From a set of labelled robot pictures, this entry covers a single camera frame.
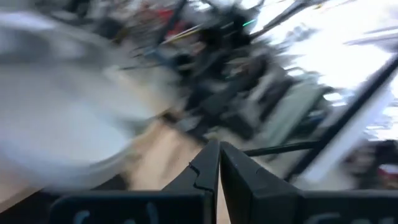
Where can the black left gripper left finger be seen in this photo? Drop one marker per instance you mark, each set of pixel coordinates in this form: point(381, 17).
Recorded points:
point(206, 174)

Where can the black metal frame bar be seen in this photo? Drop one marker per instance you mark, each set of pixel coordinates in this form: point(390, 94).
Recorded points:
point(348, 115)

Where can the thin black rod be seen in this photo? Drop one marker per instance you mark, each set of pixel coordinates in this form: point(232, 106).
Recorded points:
point(280, 148)

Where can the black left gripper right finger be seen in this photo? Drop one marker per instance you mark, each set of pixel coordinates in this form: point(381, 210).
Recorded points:
point(252, 189)

